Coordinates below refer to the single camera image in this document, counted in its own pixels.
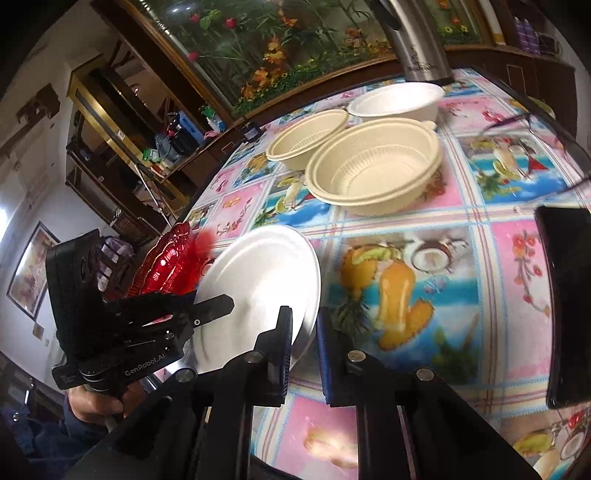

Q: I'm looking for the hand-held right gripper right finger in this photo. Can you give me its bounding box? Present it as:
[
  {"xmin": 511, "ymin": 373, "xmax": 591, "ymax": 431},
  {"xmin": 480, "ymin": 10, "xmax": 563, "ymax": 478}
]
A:
[{"xmin": 318, "ymin": 306, "xmax": 542, "ymax": 480}]

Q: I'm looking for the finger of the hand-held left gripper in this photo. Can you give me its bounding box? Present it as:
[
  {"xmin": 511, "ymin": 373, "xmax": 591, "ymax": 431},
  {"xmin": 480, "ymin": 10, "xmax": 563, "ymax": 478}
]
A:
[
  {"xmin": 102, "ymin": 292, "xmax": 197, "ymax": 320},
  {"xmin": 152, "ymin": 295, "xmax": 235, "ymax": 340}
]

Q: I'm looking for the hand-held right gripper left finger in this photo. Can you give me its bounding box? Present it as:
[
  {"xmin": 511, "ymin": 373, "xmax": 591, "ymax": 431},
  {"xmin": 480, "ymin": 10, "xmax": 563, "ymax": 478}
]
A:
[{"xmin": 65, "ymin": 305, "xmax": 294, "ymax": 480}]

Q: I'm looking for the red scalloped plate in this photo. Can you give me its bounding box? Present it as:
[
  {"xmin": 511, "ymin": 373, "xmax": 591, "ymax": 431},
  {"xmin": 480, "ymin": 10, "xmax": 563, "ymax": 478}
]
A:
[{"xmin": 127, "ymin": 222, "xmax": 219, "ymax": 297}]

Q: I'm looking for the small beige ribbed bowl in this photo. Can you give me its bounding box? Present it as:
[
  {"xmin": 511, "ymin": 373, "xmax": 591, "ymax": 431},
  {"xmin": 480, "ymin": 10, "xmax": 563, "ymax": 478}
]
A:
[{"xmin": 266, "ymin": 109, "xmax": 350, "ymax": 173}]

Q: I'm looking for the cream plastic plate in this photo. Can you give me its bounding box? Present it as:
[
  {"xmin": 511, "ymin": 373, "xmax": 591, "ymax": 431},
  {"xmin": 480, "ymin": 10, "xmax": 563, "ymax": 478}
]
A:
[{"xmin": 305, "ymin": 117, "xmax": 443, "ymax": 217}]

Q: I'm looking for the white bowl with tabs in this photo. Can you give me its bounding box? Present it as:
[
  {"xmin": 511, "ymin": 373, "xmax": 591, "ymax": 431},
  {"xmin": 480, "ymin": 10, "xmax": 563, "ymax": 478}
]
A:
[{"xmin": 346, "ymin": 82, "xmax": 445, "ymax": 126}]

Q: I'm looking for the person's left hand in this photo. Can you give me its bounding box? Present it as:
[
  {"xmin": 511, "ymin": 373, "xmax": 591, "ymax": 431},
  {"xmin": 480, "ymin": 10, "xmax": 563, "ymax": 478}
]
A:
[{"xmin": 68, "ymin": 382, "xmax": 145, "ymax": 432}]

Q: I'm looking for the fruit printed tablecloth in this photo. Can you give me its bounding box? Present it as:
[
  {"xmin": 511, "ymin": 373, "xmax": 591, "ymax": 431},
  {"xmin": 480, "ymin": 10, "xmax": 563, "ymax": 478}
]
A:
[{"xmin": 185, "ymin": 68, "xmax": 591, "ymax": 480}]

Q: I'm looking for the gold framed shelf unit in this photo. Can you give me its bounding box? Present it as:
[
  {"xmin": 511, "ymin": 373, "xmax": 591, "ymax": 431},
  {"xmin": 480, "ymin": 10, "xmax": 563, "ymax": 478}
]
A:
[{"xmin": 66, "ymin": 59, "xmax": 195, "ymax": 209}]

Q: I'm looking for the black smartphone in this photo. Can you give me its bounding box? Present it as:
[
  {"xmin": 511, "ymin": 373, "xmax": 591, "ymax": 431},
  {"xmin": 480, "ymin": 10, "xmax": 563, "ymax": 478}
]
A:
[{"xmin": 534, "ymin": 205, "xmax": 591, "ymax": 409}]

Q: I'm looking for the artificial flower display case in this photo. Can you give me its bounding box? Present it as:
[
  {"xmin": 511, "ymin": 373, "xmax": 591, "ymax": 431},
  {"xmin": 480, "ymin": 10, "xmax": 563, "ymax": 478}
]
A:
[{"xmin": 124, "ymin": 0, "xmax": 491, "ymax": 119}]

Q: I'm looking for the stainless steel thermos jug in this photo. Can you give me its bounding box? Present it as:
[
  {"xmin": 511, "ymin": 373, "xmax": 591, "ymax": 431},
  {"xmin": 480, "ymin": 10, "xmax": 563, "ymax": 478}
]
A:
[{"xmin": 375, "ymin": 0, "xmax": 456, "ymax": 86}]

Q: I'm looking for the framed wall picture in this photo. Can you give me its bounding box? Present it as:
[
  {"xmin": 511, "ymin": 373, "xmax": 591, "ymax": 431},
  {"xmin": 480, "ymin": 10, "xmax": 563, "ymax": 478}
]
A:
[{"xmin": 6, "ymin": 221, "xmax": 61, "ymax": 319}]

